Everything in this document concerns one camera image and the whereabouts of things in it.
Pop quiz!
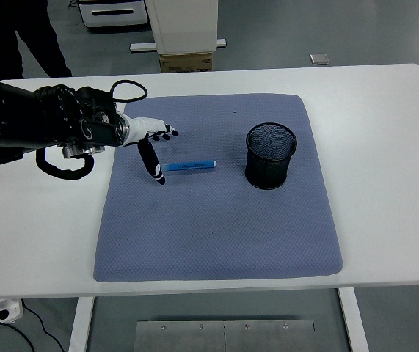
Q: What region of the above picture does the black mesh pen holder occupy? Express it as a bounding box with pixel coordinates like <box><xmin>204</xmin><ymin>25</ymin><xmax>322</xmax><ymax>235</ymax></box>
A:
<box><xmin>244</xmin><ymin>122</ymin><xmax>299</xmax><ymax>191</ymax></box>

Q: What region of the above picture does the white power strip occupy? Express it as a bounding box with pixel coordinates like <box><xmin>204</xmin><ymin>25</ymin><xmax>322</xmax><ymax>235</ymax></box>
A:
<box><xmin>0</xmin><ymin>298</ymin><xmax>24</xmax><ymax>323</ymax></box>

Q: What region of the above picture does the blue-grey textured mat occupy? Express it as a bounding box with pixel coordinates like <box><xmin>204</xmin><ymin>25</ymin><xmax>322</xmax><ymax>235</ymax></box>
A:
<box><xmin>93</xmin><ymin>93</ymin><xmax>344</xmax><ymax>282</ymax></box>

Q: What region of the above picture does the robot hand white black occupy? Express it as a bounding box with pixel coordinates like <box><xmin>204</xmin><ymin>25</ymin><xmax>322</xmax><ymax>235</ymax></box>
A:
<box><xmin>124</xmin><ymin>117</ymin><xmax>180</xmax><ymax>187</ymax></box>

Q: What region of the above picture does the white cabinet panel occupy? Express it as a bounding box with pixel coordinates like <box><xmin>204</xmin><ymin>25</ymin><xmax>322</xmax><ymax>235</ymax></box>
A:
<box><xmin>146</xmin><ymin>0</ymin><xmax>220</xmax><ymax>56</ymax></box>

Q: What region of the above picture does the black floor cable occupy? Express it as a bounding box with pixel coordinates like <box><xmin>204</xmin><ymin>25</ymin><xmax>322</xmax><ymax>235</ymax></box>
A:
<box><xmin>0</xmin><ymin>302</ymin><xmax>65</xmax><ymax>352</ymax></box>

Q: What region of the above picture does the grey metal plate with screws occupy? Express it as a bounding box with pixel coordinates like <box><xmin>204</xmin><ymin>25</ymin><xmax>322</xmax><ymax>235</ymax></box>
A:
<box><xmin>134</xmin><ymin>320</ymin><xmax>352</xmax><ymax>352</ymax></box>

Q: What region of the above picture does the white table leg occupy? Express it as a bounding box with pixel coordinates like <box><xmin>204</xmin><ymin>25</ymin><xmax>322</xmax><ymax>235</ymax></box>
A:
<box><xmin>68</xmin><ymin>296</ymin><xmax>95</xmax><ymax>352</ymax></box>
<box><xmin>337</xmin><ymin>288</ymin><xmax>370</xmax><ymax>352</ymax></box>

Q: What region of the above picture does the blue marker pen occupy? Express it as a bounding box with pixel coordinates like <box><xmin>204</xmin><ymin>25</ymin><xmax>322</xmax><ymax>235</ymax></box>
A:
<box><xmin>161</xmin><ymin>159</ymin><xmax>219</xmax><ymax>173</ymax></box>

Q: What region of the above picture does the white unit with black slot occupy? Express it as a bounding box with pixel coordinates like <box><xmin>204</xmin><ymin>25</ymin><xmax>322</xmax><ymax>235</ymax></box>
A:
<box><xmin>77</xmin><ymin>0</ymin><xmax>150</xmax><ymax>29</ymax></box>

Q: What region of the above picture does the white floor foot bar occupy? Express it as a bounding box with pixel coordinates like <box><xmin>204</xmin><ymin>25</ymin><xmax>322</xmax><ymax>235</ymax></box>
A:
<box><xmin>130</xmin><ymin>37</ymin><xmax>228</xmax><ymax>52</ymax></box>

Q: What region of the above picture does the cardboard box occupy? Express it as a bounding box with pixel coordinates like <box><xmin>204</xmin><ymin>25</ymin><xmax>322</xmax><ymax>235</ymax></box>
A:
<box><xmin>159</xmin><ymin>51</ymin><xmax>214</xmax><ymax>73</ymax></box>

